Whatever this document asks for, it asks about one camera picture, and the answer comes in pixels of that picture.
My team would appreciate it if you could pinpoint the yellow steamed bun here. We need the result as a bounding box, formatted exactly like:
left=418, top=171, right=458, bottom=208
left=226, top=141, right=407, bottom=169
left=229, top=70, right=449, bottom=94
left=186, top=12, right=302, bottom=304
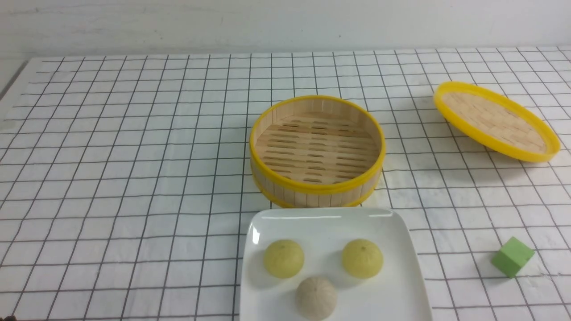
left=263, top=239, right=305, bottom=279
left=341, top=239, right=384, bottom=279

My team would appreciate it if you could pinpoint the beige steamed bun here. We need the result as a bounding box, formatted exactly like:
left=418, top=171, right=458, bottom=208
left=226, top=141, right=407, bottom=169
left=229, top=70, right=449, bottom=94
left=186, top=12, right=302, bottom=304
left=295, top=276, right=337, bottom=321

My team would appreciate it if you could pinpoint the white checkered tablecloth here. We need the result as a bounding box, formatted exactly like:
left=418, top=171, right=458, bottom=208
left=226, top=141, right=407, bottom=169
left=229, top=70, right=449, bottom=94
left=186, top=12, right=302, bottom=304
left=0, top=46, right=570, bottom=321

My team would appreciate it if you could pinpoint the white square plate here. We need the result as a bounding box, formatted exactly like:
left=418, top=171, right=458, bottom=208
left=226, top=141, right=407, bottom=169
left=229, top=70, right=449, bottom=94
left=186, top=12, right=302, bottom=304
left=240, top=207, right=433, bottom=321

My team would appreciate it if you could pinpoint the yellow bamboo steamer basket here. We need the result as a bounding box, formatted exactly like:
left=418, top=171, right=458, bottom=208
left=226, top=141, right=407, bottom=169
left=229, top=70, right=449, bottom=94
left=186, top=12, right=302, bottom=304
left=249, top=95, right=387, bottom=208

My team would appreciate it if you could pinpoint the green cube block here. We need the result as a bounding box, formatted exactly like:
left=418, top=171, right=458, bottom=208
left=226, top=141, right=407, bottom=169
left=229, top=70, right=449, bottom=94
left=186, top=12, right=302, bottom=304
left=491, top=236, right=535, bottom=279

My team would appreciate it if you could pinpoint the yellow bamboo steamer lid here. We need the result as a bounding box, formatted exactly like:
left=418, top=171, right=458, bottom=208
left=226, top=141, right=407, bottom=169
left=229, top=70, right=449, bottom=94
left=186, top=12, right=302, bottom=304
left=434, top=82, right=561, bottom=163

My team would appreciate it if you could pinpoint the yellow steamed bun front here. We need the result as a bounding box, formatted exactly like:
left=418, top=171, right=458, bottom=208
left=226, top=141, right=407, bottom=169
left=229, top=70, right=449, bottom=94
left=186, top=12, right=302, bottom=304
left=263, top=239, right=305, bottom=279

